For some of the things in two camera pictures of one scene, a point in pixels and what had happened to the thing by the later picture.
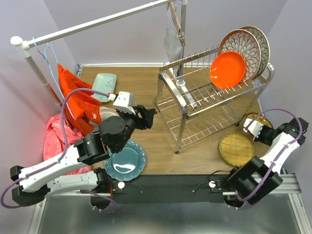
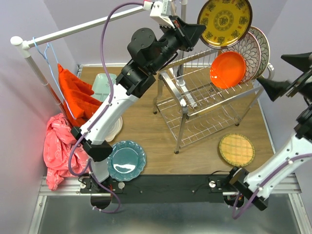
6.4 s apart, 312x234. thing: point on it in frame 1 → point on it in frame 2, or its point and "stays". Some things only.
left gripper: x=147 y=115 → x=187 y=34
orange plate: x=227 y=69 stays
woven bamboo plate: x=237 y=149 stays
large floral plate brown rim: x=264 y=48 stays
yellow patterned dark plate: x=260 y=119 → x=227 y=22
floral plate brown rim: x=244 y=43 stays
